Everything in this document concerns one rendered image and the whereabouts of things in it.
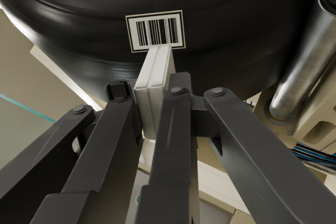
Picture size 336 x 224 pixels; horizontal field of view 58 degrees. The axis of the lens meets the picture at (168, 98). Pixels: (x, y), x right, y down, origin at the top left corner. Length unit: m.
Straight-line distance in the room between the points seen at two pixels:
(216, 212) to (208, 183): 7.26
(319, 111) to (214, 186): 7.80
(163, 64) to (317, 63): 0.28
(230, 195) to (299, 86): 7.78
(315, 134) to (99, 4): 0.46
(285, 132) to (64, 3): 0.46
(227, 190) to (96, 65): 7.93
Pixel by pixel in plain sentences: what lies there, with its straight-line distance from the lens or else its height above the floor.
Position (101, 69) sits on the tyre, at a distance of 0.38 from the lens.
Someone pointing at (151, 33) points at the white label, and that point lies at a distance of 0.33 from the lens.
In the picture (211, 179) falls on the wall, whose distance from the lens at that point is 8.29.
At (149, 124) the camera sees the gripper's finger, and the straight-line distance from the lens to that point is 0.15.
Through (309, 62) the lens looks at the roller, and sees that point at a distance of 0.42.
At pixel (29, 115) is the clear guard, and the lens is 1.25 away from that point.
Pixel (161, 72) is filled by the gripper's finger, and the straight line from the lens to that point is 0.16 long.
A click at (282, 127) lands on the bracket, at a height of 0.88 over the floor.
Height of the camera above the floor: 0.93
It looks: 17 degrees up
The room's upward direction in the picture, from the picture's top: 68 degrees counter-clockwise
